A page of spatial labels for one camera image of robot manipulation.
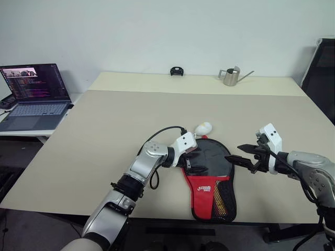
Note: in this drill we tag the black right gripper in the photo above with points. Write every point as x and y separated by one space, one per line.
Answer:
263 160

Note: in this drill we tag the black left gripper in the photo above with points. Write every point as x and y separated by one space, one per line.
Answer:
185 163

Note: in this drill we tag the black red paddle case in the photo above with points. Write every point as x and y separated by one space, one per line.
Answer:
206 188

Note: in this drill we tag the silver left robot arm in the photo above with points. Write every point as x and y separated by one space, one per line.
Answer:
141 167

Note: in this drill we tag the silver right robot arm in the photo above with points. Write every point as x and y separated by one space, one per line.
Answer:
308 162

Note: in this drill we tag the white ball charm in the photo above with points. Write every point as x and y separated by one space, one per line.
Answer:
204 128

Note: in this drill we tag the metal watering can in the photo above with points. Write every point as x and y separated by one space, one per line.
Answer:
230 78

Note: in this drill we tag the small black clip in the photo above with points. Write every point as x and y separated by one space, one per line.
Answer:
177 72

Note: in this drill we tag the black office chair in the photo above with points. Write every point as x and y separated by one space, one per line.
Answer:
322 78

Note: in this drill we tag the open dark laptop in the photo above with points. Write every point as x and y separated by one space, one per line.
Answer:
34 109

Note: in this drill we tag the white side table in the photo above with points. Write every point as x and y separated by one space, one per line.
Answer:
26 133

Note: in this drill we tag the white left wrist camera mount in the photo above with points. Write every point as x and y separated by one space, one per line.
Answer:
183 142

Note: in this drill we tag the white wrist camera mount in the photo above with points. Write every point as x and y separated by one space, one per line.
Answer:
273 138
183 142

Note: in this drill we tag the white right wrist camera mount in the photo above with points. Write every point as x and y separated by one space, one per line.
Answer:
273 138

